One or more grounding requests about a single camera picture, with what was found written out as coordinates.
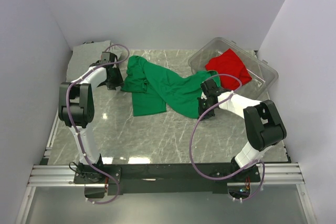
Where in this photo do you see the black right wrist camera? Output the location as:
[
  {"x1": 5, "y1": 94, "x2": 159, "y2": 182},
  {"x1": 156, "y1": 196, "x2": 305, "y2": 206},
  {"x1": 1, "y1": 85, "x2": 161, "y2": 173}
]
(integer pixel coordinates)
[{"x1": 201, "y1": 79, "x2": 221, "y2": 97}]

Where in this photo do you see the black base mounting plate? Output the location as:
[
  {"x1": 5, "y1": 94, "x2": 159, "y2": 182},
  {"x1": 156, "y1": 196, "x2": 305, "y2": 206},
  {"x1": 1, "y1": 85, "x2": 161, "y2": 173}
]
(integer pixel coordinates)
[{"x1": 73, "y1": 163, "x2": 260, "y2": 198}]

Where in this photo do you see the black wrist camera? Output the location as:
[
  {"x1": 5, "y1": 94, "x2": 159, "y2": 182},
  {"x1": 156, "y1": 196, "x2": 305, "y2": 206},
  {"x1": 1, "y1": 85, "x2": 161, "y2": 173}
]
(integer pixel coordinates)
[
  {"x1": 201, "y1": 79, "x2": 221, "y2": 97},
  {"x1": 101, "y1": 52, "x2": 118, "y2": 63}
]

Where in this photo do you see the aluminium frame rail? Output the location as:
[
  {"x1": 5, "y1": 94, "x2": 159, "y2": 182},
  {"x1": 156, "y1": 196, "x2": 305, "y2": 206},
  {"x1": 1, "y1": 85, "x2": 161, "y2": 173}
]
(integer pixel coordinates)
[{"x1": 27, "y1": 163, "x2": 305, "y2": 187}]

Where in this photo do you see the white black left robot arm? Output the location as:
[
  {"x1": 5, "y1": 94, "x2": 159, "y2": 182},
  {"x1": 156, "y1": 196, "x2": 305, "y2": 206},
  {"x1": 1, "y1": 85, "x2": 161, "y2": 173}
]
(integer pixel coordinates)
[{"x1": 58, "y1": 65, "x2": 123, "y2": 183}]

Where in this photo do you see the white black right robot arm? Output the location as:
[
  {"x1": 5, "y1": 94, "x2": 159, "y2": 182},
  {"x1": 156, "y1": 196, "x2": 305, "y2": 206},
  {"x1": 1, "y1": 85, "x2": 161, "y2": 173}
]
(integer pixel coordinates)
[{"x1": 199, "y1": 91, "x2": 287, "y2": 182}]

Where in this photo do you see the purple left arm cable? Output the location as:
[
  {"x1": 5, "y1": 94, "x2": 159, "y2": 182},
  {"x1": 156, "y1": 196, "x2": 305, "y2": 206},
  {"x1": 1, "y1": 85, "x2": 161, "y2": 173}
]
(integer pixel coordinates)
[{"x1": 67, "y1": 44, "x2": 131, "y2": 205}]

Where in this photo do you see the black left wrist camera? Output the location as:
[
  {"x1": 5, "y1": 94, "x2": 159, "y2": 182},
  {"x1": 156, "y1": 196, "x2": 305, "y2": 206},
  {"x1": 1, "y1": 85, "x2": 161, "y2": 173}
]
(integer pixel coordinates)
[{"x1": 101, "y1": 52, "x2": 118, "y2": 63}]

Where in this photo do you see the folded grey t shirt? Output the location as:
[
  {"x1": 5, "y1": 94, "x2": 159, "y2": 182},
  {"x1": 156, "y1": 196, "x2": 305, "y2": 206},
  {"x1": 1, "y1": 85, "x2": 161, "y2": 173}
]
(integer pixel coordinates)
[{"x1": 66, "y1": 40, "x2": 111, "y2": 82}]

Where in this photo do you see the red t shirt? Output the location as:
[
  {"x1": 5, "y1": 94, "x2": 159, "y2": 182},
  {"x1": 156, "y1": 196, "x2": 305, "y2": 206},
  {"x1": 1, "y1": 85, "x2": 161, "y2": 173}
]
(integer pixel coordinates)
[{"x1": 205, "y1": 49, "x2": 252, "y2": 90}]

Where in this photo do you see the clear plastic bin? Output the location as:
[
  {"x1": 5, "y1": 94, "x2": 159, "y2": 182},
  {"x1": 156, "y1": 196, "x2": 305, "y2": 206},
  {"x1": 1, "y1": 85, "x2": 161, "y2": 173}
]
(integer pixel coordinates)
[{"x1": 188, "y1": 37, "x2": 278, "y2": 101}]

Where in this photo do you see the green t shirt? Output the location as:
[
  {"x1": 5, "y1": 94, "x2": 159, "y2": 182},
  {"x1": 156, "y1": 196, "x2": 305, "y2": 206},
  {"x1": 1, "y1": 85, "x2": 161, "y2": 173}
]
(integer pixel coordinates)
[{"x1": 122, "y1": 56, "x2": 220, "y2": 119}]

